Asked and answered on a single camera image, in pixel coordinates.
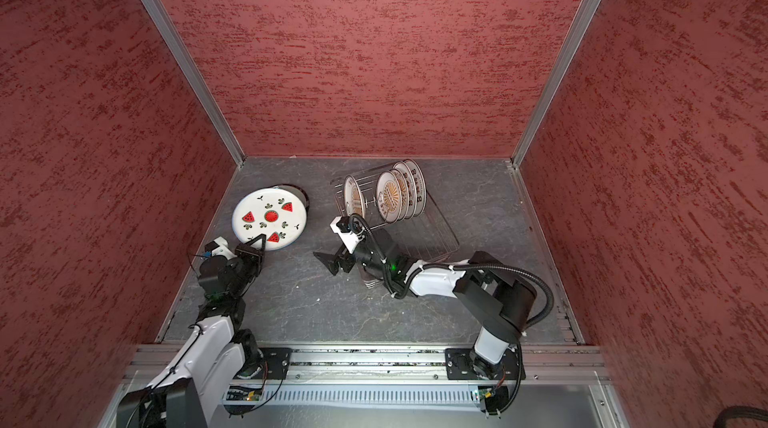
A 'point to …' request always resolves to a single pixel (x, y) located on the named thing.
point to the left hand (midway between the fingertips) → (269, 238)
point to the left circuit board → (240, 394)
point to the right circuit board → (495, 398)
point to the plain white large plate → (297, 191)
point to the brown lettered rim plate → (352, 196)
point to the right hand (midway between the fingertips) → (324, 246)
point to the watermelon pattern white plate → (277, 213)
